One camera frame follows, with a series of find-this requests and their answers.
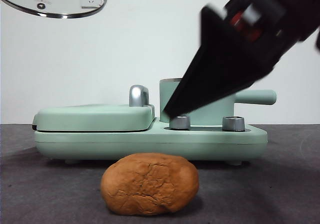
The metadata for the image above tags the brown potato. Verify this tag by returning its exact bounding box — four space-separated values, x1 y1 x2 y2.
100 152 200 215

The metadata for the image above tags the silver control knob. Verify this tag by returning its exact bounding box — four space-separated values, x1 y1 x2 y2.
169 115 191 130
222 115 245 132

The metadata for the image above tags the mint green griddle cover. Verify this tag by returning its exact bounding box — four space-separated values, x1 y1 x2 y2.
31 103 156 132

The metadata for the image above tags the mint green pot with handle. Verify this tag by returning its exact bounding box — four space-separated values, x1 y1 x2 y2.
159 78 277 125

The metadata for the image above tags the chrome griddle cover handle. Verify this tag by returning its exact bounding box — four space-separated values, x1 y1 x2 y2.
128 84 150 108

